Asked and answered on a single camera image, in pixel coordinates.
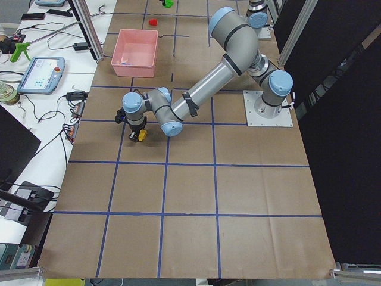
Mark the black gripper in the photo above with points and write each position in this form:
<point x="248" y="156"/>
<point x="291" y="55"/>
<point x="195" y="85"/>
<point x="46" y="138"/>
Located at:
<point x="136" y="127"/>

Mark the yellow toy block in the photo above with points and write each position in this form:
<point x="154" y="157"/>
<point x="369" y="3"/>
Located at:
<point x="142" y="135"/>

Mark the red toy block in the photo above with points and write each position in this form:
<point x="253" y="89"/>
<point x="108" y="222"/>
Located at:
<point x="153" y="22"/>

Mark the green toy block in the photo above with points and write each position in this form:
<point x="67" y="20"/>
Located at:
<point x="167" y="3"/>

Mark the pink plastic box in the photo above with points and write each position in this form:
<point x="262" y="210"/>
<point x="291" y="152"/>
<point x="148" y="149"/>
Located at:
<point x="138" y="47"/>

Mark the black usb hub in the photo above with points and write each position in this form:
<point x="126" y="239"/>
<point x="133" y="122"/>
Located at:
<point x="77" y="110"/>

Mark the black power adapter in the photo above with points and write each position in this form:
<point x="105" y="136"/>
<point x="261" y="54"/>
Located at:
<point x="80" y="46"/>

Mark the brown paper table cover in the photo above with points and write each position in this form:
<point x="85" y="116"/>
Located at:
<point x="220" y="200"/>

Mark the blue teach pendant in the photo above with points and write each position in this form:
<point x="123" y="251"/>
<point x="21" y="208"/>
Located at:
<point x="42" y="75"/>

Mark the green glass jar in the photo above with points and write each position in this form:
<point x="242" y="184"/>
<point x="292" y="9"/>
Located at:
<point x="9" y="95"/>

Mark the black smartphone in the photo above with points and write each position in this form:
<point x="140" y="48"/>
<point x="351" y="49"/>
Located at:
<point x="33" y="16"/>

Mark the aluminium frame post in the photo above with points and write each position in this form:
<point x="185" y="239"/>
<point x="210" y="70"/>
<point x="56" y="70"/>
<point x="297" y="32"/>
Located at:
<point x="82" y="15"/>

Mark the green handled reach grabber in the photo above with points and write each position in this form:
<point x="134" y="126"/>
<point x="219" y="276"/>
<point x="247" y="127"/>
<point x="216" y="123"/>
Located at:
<point x="21" y="48"/>

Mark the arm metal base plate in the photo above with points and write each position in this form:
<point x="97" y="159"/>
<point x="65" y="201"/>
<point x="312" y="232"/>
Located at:
<point x="259" y="114"/>
<point x="263" y="33"/>

